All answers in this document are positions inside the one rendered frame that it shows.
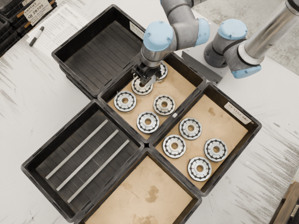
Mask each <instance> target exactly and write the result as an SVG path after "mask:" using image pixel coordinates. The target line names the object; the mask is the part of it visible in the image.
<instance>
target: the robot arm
mask: <svg viewBox="0 0 299 224"><path fill-rule="evenodd" d="M205 1H207V0H160V4H161V6H162V7H163V10H164V12H165V14H166V17H167V19H168V22H169V24H168V23H167V22H165V21H164V22H163V21H160V20H157V21H154V22H152V23H150V24H149V25H148V27H147V29H146V31H145V34H144V36H143V44H142V48H141V53H140V60H139V61H138V62H137V63H136V64H135V65H134V66H133V67H132V69H131V73H133V72H134V71H135V72H134V75H135V74H136V75H138V77H139V79H140V82H142V83H145V84H144V86H145V85H146V84H147V83H148V84H147V85H146V88H147V87H149V86H150V85H151V84H153V83H155V82H156V81H157V80H158V79H160V78H161V76H162V72H161V66H160V64H161V63H163V60H164V59H166V58H167V57H169V56H170V55H171V53H172V52H174V51H178V50H182V49H186V48H191V47H196V46H198V45H201V44H204V43H206V42H207V41H208V39H209V37H210V27H209V24H208V22H207V21H206V20H205V19H204V18H197V19H196V18H195V16H194V14H193V12H192V10H191V7H193V6H195V5H198V4H200V3H202V2H205ZM298 24H299V0H284V1H283V2H282V3H281V4H280V5H279V6H278V7H277V9H276V10H275V11H274V12H273V13H272V14H271V15H270V16H269V18H268V19H267V20H266V21H265V22H264V23H263V24H262V26H261V27H260V28H259V29H258V30H257V31H256V32H255V33H254V35H253V36H252V37H251V38H250V39H249V40H247V39H246V37H245V36H246V35H247V26H246V25H245V24H244V23H243V22H242V21H240V20H237V19H228V20H226V21H224V22H222V24H221V25H220V27H219V28H218V31H217V33H216V35H215V37H214V39H213V40H212V41H211V42H210V43H209V44H208V45H207V46H206V47H205V49H204V53H203V54H204V58H205V60H206V62H207V63H208V64H209V65H210V66H212V67H215V68H224V67H226V66H229V68H230V71H231V73H232V74H233V76H234V78H236V79H241V78H245V77H248V76H251V75H253V74H255V73H257V72H259V71H260V70H261V69H262V67H261V65H260V64H261V63H262V62H263V60H264V58H265V54H266V53H267V52H268V51H269V50H270V49H271V48H273V47H274V46H275V45H276V44H277V43H278V42H279V41H280V40H281V39H282V38H283V37H284V36H285V35H286V34H288V33H289V32H290V31H291V30H292V29H293V28H294V27H295V26H296V25H298Z"/></svg>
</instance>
